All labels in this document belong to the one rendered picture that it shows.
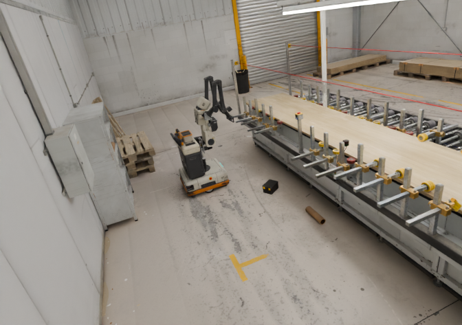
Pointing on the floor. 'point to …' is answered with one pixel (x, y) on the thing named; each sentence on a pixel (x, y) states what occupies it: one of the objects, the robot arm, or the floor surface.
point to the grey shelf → (104, 163)
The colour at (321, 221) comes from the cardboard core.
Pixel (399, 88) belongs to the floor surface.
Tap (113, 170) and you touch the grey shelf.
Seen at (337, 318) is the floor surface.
